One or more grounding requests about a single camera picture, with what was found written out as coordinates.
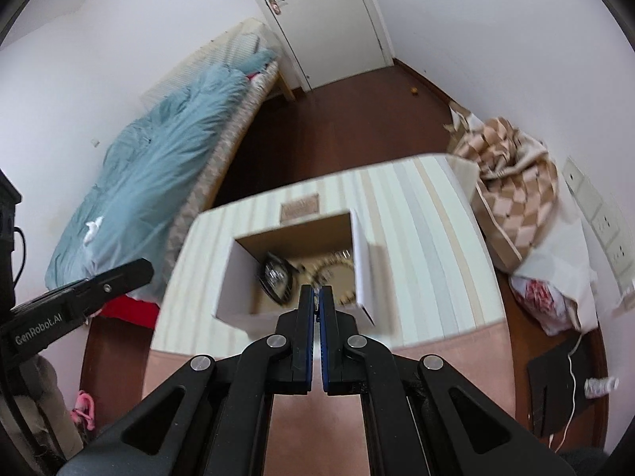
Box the striped and pink tablecloth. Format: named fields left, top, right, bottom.
left=144, top=154, right=517, bottom=476

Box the wooden bead bracelet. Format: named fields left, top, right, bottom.
left=308, top=252, right=358, bottom=305

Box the cardboard box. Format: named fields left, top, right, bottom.
left=214, top=211, right=385, bottom=338

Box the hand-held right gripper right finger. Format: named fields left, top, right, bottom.
left=319, top=285, right=576, bottom=476

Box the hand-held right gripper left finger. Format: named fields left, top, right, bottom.
left=57, top=285, right=318, bottom=476

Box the black flat floor object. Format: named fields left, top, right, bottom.
left=527, top=340, right=596, bottom=437

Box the white door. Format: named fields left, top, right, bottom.
left=233, top=0, right=395, bottom=92

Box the white wall socket strip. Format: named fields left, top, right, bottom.
left=563, top=156, right=635, bottom=308

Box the small brown label card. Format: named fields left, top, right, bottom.
left=280, top=196, right=321, bottom=222

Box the pink object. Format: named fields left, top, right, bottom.
left=72, top=391, right=96, bottom=430

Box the bed with blue duvet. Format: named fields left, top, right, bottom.
left=46, top=50, right=279, bottom=303

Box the black smartwatch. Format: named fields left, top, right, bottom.
left=258, top=252, right=301, bottom=305

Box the white charging cable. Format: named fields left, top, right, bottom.
left=548, top=332, right=583, bottom=452

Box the brown checked blanket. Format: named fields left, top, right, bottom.
left=444, top=102, right=561, bottom=271

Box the red and white plastic bag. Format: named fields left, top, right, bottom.
left=511, top=275, right=581, bottom=335

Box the red cloth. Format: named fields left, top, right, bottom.
left=99, top=295, right=160, bottom=329

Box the patterned beige mattress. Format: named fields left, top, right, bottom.
left=166, top=67, right=281, bottom=278

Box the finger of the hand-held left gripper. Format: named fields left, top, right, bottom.
left=74, top=258, right=154, bottom=318

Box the white quilted bedding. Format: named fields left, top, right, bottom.
left=141, top=17, right=276, bottom=115

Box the small white bottle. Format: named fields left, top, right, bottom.
left=584, top=377, right=620, bottom=398

